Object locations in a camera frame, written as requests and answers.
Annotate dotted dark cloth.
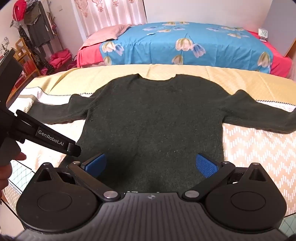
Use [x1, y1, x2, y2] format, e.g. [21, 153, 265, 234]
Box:
[18, 24, 54, 75]

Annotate blue floral bedsheet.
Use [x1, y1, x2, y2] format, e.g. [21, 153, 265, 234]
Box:
[99, 21, 274, 73]

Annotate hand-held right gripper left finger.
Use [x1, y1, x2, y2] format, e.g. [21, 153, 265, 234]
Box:
[35, 153, 121, 202]

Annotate red hanging garment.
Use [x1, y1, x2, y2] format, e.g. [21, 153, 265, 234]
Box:
[13, 0, 27, 21]

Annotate grey hanging clothes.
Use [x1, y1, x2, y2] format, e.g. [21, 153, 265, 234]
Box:
[24, 1, 55, 54]

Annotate dark green knit sweater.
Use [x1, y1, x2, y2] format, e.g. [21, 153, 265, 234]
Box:
[27, 74, 296, 193]

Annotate wooden shelf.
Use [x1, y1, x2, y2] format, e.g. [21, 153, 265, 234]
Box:
[14, 37, 41, 79]

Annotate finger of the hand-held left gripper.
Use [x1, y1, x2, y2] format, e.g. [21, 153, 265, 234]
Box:
[67, 143, 82, 157]

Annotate white digital clock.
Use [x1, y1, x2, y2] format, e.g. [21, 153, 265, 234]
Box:
[257, 28, 269, 42]

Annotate beige patterned quilt cover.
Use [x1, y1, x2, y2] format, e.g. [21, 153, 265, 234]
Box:
[7, 64, 296, 218]

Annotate person's left hand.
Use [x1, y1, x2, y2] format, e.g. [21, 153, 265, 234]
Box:
[10, 152, 27, 162]

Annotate pink pillow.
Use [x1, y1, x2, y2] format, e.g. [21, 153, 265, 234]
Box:
[79, 24, 134, 51]

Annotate grey board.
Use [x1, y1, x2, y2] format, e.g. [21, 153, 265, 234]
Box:
[262, 0, 296, 57]

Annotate pink patterned curtain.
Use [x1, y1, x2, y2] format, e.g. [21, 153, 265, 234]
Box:
[73, 0, 147, 39]

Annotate red clothes pile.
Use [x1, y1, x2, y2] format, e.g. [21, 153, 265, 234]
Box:
[47, 49, 77, 69]

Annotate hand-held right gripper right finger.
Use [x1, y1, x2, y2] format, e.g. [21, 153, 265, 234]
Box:
[182, 153, 266, 202]

